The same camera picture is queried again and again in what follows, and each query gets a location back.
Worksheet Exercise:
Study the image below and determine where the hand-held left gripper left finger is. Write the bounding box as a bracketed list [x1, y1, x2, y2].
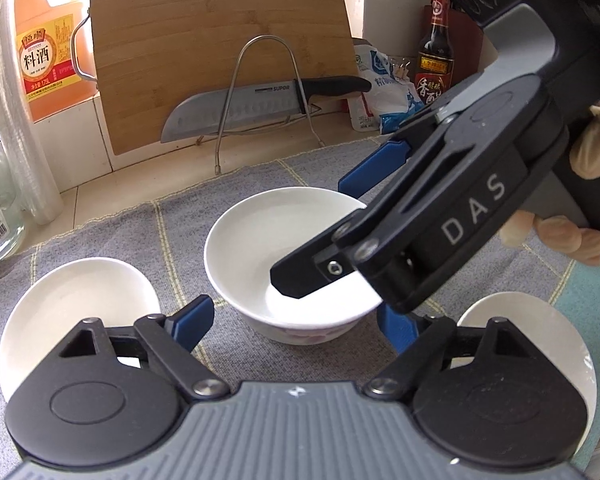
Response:
[60, 294, 231, 403]

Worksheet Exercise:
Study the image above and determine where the brown wooden box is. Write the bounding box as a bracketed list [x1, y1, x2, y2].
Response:
[450, 10, 486, 93]

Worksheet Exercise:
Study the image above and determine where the labelled empty glass jar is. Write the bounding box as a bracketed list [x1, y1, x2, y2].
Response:
[0, 132, 26, 267]

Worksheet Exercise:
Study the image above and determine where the white floral bowl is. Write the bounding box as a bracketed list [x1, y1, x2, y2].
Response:
[0, 257, 161, 401]
[204, 186, 383, 346]
[450, 294, 597, 461]

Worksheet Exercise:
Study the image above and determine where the metal wire rack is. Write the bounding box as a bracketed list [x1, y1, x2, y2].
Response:
[214, 35, 326, 176]

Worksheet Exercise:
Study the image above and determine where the bamboo cutting board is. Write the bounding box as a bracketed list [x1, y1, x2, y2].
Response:
[72, 0, 363, 157]

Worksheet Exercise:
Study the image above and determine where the black handled kitchen knife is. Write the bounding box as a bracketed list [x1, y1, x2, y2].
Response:
[160, 76, 372, 143]

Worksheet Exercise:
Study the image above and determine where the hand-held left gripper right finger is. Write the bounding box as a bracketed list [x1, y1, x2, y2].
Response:
[362, 305, 527, 403]

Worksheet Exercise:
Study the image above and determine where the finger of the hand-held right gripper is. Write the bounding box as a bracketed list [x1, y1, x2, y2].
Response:
[337, 110, 453, 197]
[270, 206, 382, 301]

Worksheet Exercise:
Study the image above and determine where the white blue salt bag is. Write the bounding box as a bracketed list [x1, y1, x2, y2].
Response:
[349, 42, 431, 133]

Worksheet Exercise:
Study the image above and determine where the dark vinegar bottle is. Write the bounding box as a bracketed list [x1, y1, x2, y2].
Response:
[416, 0, 455, 98]

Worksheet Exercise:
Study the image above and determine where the person's right hand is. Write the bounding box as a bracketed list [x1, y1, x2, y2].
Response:
[499, 105, 600, 267]

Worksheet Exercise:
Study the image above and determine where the white plastic bag roll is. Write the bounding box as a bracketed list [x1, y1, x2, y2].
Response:
[0, 0, 65, 226]

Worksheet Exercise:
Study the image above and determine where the orange cooking wine bottle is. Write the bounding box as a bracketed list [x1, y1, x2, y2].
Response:
[14, 0, 98, 123]

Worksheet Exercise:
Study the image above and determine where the grey teal printed mat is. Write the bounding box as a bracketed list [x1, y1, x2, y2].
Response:
[0, 135, 600, 480]

